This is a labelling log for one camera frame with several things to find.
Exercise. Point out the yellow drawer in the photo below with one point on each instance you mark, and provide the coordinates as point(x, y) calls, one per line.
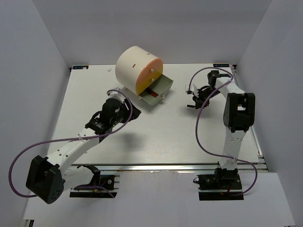
point(145, 79)

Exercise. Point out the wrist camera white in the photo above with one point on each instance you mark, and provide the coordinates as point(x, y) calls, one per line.
point(116, 93)
point(191, 90)

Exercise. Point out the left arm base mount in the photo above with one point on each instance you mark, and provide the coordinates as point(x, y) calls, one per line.
point(100, 185)

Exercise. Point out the blue label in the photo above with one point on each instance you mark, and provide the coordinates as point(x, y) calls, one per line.
point(221, 65)
point(80, 67)

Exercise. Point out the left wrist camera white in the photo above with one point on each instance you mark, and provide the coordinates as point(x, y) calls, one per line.
point(116, 93)

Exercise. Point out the red lip gloss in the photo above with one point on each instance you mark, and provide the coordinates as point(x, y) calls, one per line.
point(153, 94)

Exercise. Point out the aluminium table frame rail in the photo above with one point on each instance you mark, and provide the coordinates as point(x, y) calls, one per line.
point(150, 114)

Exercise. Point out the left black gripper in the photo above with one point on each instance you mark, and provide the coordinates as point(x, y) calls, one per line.
point(128, 112)

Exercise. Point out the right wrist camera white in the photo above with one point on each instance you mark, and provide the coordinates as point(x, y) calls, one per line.
point(191, 90)

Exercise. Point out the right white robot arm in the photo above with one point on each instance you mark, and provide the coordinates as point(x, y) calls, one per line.
point(238, 115)

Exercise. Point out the grey-green bottom drawer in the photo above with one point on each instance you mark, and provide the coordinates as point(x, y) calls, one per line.
point(161, 86)

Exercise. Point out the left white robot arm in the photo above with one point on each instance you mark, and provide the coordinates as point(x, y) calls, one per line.
point(51, 175)

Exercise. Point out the white cylindrical drawer organizer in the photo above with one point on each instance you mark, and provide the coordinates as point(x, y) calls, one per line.
point(130, 64)

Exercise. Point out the blue label right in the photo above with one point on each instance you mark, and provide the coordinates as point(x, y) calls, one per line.
point(221, 65)

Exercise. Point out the blue label left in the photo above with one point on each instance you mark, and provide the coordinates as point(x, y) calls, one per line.
point(80, 67)

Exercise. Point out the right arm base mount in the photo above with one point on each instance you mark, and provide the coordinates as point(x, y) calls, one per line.
point(222, 185)

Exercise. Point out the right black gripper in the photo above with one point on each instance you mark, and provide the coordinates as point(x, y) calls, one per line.
point(199, 101)

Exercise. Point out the orange top drawer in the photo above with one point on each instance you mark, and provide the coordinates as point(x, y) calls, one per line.
point(152, 70)

